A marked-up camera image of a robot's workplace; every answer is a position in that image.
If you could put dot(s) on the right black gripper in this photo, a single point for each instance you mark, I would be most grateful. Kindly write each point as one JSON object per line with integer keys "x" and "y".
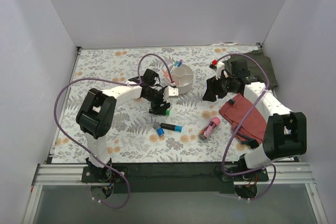
{"x": 217, "y": 86}

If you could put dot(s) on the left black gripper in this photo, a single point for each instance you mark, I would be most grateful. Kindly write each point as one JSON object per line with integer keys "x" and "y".
{"x": 158, "y": 104}

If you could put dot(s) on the white round compartment organizer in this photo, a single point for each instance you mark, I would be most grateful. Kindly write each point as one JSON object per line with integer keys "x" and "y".
{"x": 183, "y": 77}

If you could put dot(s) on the orange pen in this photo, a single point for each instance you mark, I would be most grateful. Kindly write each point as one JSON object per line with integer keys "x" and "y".
{"x": 166, "y": 75}

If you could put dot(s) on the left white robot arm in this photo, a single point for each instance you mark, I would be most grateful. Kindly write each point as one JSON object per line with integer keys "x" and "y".
{"x": 97, "y": 110}

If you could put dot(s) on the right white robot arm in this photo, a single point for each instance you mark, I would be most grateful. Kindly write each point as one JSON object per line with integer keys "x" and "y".
{"x": 286, "y": 131}

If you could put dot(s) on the floral patterned mat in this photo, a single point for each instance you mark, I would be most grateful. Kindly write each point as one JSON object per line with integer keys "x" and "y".
{"x": 132, "y": 137}

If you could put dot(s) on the blue and grey cap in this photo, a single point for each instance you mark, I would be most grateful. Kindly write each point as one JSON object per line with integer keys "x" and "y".
{"x": 158, "y": 129}

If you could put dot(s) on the blue-capped black highlighter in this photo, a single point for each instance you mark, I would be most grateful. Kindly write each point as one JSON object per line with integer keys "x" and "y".
{"x": 171, "y": 127}

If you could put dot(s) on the dark green cloth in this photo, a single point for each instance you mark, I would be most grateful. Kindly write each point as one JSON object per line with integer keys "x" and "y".
{"x": 262, "y": 60}

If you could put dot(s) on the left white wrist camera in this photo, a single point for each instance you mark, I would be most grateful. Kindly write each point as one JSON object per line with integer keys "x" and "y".
{"x": 170, "y": 92}

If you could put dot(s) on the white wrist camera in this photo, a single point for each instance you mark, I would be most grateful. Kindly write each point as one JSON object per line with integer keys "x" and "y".
{"x": 218, "y": 67}
{"x": 170, "y": 92}

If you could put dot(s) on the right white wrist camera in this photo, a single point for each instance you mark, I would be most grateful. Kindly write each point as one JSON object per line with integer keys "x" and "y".
{"x": 218, "y": 67}

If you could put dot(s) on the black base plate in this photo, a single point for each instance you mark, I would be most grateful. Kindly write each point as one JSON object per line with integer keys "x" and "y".
{"x": 182, "y": 177}

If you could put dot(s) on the aluminium frame rail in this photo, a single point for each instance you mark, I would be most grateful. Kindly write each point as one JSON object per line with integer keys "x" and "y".
{"x": 174, "y": 193}

